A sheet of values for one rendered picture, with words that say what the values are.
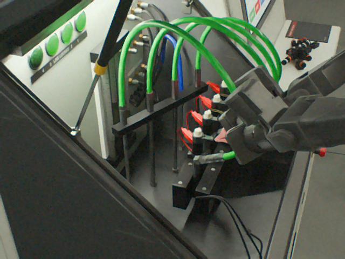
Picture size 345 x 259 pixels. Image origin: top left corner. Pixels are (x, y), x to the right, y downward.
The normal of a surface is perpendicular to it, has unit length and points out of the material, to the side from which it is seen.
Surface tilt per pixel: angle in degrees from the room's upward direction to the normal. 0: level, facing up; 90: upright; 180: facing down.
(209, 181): 0
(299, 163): 0
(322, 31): 0
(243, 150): 49
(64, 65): 90
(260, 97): 41
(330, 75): 60
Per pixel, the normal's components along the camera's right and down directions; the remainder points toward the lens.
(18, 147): -0.36, 0.56
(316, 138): -0.63, 0.68
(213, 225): -0.02, -0.80
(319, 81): -0.29, 0.22
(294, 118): -0.57, -0.76
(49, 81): 0.93, 0.20
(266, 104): 0.28, -0.27
